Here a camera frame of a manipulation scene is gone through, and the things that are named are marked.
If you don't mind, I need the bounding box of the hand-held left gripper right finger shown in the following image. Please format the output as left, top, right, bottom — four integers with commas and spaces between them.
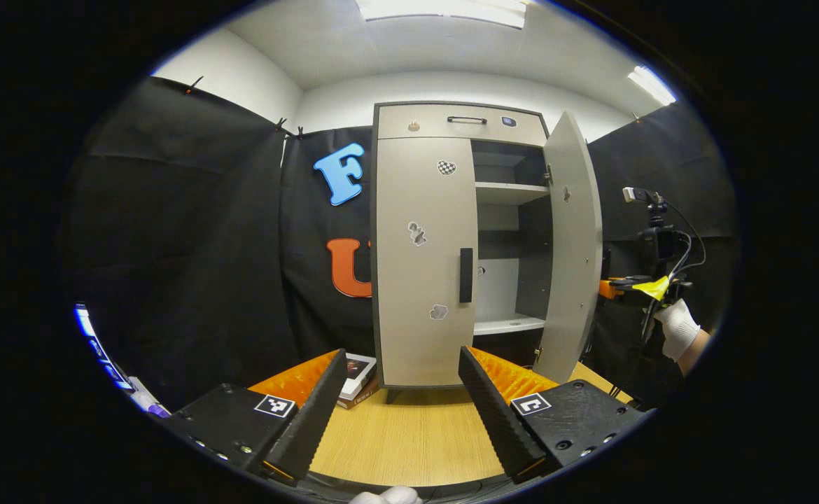
457, 345, 652, 485

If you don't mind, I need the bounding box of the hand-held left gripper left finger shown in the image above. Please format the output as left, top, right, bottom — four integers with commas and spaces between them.
164, 348, 349, 485

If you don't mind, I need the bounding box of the grey cabinet door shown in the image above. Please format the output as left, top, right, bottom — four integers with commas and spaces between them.
376, 136, 480, 388
531, 110, 604, 385

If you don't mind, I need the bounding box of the grey double-door shoe cabinet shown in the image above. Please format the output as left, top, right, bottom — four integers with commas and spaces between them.
370, 101, 605, 405

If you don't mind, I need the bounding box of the black door handle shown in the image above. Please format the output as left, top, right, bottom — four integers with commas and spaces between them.
458, 247, 474, 304

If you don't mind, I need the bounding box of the white low cabinet shelf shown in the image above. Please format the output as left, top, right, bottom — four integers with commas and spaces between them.
473, 314, 546, 337

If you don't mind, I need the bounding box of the white high cabinet shelf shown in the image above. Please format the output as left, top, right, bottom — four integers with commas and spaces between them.
475, 181, 551, 207

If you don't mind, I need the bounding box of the grey cabinet drawer front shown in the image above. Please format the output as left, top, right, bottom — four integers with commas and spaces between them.
376, 104, 549, 148

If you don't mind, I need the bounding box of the brown cover book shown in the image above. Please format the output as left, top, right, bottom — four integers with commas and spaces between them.
337, 378, 381, 411

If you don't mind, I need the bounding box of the white cover book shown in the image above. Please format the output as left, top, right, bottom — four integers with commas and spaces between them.
337, 353, 378, 401

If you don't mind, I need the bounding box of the small ceiling light panel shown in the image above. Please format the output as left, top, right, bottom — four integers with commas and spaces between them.
626, 66, 678, 106

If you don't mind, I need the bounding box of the black backdrop cloth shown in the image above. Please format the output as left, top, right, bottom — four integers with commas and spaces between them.
63, 76, 739, 414

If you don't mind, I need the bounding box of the blue lit screen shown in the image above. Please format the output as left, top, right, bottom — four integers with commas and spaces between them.
73, 302, 134, 391

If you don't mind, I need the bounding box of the large ceiling light panel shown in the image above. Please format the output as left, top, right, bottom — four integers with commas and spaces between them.
355, 0, 528, 29

